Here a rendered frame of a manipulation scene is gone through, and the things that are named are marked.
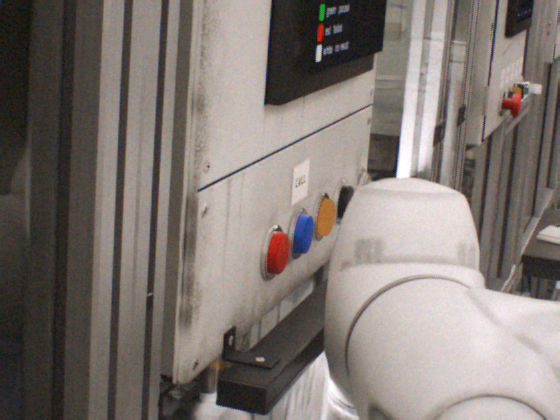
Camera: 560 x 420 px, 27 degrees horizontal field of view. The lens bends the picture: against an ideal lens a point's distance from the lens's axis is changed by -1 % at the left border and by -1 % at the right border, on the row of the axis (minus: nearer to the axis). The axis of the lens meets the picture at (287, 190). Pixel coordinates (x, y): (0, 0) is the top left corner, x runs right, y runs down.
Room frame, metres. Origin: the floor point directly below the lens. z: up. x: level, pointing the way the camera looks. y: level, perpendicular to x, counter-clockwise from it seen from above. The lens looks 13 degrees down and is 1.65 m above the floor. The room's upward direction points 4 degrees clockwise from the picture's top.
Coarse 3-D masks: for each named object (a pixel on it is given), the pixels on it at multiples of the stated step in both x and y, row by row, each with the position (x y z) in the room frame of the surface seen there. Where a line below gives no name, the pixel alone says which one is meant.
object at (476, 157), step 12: (468, 156) 1.87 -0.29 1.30; (480, 156) 2.00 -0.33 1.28; (468, 168) 1.88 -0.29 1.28; (480, 168) 2.02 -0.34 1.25; (468, 180) 1.89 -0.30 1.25; (480, 180) 2.03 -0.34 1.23; (468, 192) 1.91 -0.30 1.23; (480, 192) 2.05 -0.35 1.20; (480, 204) 2.07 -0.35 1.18; (480, 216) 2.09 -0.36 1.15
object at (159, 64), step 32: (160, 0) 0.62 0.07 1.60; (160, 32) 0.63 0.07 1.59; (160, 64) 0.63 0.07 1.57; (160, 96) 0.63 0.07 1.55; (160, 128) 0.63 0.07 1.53; (160, 160) 0.63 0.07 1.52; (160, 192) 0.63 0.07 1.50; (160, 224) 0.64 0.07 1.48; (160, 256) 0.64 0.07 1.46; (160, 288) 0.64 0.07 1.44; (160, 320) 0.64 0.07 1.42; (160, 352) 0.65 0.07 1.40; (128, 384) 0.61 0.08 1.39; (160, 384) 1.65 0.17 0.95; (128, 416) 0.61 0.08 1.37
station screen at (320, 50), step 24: (336, 0) 0.83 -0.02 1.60; (360, 0) 0.89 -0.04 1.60; (384, 0) 0.97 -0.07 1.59; (312, 24) 0.78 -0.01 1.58; (336, 24) 0.83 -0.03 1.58; (360, 24) 0.90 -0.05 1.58; (384, 24) 0.98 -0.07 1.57; (312, 48) 0.78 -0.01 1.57; (336, 48) 0.84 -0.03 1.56; (360, 48) 0.91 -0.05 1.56; (312, 72) 0.79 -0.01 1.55
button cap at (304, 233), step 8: (304, 216) 0.85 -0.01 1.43; (304, 224) 0.84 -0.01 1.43; (312, 224) 0.86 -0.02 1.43; (296, 232) 0.84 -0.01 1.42; (304, 232) 0.84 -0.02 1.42; (312, 232) 0.86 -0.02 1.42; (296, 240) 0.84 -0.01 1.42; (304, 240) 0.84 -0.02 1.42; (312, 240) 0.86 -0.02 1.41; (296, 248) 0.84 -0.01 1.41; (304, 248) 0.85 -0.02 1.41
